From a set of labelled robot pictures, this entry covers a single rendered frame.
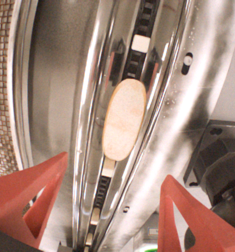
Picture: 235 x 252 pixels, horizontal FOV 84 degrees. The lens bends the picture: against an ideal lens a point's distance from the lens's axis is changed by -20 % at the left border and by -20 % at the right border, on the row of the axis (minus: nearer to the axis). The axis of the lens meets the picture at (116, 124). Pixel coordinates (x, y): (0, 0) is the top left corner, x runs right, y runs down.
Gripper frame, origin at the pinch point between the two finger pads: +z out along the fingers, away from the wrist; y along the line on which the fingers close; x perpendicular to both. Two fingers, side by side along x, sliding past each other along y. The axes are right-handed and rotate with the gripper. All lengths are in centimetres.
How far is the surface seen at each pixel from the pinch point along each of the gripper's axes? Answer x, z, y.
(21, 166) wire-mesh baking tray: 5.2, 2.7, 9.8
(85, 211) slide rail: 19.3, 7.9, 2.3
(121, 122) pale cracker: -0.7, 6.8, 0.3
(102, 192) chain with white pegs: 13.7, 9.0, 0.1
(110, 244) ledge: 32.8, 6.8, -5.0
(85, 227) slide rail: 27.1, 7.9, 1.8
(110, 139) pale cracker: 1.5, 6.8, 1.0
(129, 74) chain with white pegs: -5.1, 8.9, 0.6
